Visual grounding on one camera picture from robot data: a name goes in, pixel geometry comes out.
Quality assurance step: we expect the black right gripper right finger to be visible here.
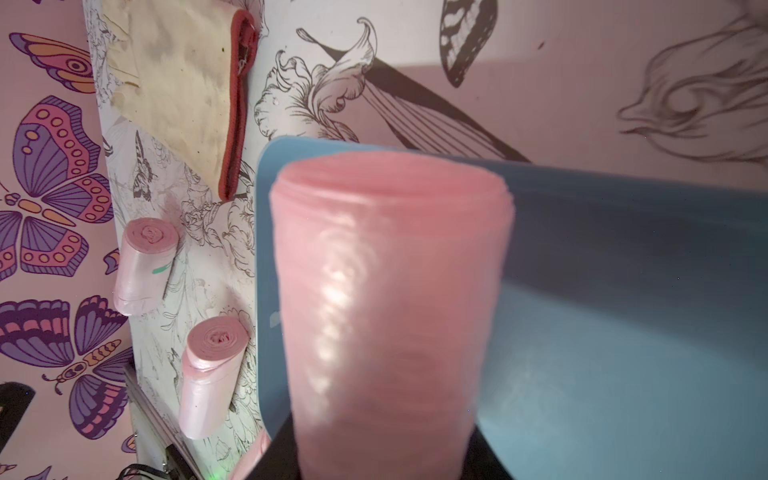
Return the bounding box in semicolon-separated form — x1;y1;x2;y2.
459;426;514;480

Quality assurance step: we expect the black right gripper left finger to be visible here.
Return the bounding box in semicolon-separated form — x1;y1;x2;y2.
246;415;300;480

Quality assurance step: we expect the pink trash bag roll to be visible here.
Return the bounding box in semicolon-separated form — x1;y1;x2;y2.
270;152;515;479
113;217;179;316
229;429;271;480
178;316;250;440

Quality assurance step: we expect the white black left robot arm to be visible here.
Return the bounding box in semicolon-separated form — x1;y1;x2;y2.
0;382;36;450

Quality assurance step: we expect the blue plastic storage box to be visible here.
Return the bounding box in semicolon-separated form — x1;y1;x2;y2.
255;137;767;479

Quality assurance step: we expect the cream work glove red cuff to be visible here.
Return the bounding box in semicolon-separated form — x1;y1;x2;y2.
102;0;260;202

